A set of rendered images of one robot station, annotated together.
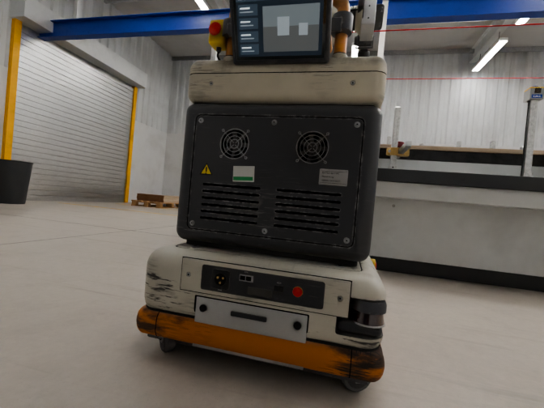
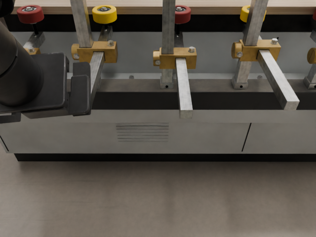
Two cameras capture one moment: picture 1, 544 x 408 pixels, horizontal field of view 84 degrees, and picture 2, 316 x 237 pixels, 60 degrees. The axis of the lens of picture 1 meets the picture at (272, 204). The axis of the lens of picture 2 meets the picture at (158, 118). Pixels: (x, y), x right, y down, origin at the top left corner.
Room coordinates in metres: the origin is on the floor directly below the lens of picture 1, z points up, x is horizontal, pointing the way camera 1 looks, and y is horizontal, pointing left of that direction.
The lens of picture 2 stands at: (1.34, -0.06, 1.25)
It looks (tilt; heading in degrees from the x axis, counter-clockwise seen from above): 42 degrees down; 346
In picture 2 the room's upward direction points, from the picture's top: straight up
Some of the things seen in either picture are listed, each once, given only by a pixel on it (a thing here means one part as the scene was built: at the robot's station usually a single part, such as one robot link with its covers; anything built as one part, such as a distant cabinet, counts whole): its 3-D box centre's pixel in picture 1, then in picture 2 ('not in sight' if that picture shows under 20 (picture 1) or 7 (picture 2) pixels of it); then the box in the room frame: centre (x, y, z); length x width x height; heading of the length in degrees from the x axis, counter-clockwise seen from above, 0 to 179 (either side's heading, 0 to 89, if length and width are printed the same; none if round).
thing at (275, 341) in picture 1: (278, 280); not in sight; (1.04, -0.05, 0.16); 0.67 x 0.64 x 0.25; 166
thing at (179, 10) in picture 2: not in sight; (178, 24); (2.22, -0.34, 0.85); 0.08 x 0.08 x 0.11
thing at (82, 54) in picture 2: not in sight; (95, 51); (2.15, -0.05, 0.83); 0.14 x 0.06 x 0.05; 76
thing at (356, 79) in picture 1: (284, 150); not in sight; (0.95, -0.02, 0.59); 0.55 x 0.34 x 0.83; 76
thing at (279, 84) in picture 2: not in sight; (264, 59); (1.97, -0.54, 0.83); 0.43 x 0.03 x 0.04; 166
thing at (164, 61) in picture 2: not in sight; (174, 58); (2.09, -0.29, 0.81); 0.14 x 0.06 x 0.05; 76
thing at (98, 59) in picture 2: not in sight; (98, 61); (2.09, -0.05, 0.82); 0.43 x 0.03 x 0.04; 166
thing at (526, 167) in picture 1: (529, 138); not in sight; (1.80, -1.47, 0.93); 0.05 x 0.04 x 0.45; 76
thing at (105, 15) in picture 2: not in sight; (106, 24); (2.28, -0.10, 0.85); 0.08 x 0.08 x 0.11
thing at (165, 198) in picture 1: (175, 198); not in sight; (8.78, 2.79, 0.23); 2.42 x 0.76 x 0.17; 168
